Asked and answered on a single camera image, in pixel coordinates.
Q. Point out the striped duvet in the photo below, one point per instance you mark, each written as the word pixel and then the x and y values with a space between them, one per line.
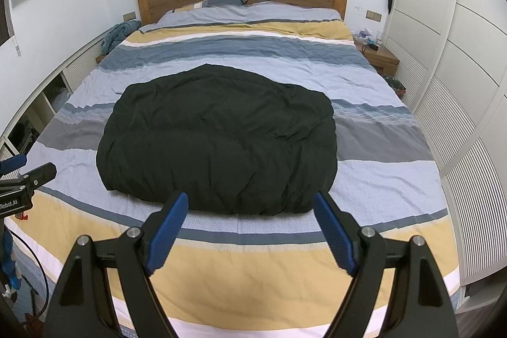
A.
pixel 277 49

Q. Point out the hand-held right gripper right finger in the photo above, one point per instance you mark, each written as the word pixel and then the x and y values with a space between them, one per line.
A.
pixel 334 235

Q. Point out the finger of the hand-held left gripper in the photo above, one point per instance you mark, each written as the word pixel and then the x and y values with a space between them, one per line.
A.
pixel 14 163
pixel 39 173

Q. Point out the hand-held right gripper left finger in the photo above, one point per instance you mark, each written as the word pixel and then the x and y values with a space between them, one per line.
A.
pixel 166 231

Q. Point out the white wardrobe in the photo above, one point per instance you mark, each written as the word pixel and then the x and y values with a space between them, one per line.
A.
pixel 475 45

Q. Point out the blue crumpled cloth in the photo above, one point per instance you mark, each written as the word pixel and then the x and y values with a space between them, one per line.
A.
pixel 117 33

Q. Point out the clear plastic packet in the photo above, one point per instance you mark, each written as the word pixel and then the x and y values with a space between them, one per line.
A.
pixel 363 36

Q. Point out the blue pillow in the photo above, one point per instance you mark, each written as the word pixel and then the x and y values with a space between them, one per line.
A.
pixel 223 0

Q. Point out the grey wall switch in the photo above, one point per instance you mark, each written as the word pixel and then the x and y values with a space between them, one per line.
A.
pixel 130 15
pixel 374 15

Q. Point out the black puffer coat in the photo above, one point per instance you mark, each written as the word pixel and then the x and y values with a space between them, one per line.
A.
pixel 218 140

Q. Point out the black charger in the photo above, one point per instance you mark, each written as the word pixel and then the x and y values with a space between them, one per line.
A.
pixel 375 46

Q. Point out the white low shelf unit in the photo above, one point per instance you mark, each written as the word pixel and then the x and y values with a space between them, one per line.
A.
pixel 79 61

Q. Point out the wooden nightstand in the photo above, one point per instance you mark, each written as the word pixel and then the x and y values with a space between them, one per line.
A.
pixel 382 59
pixel 100 58

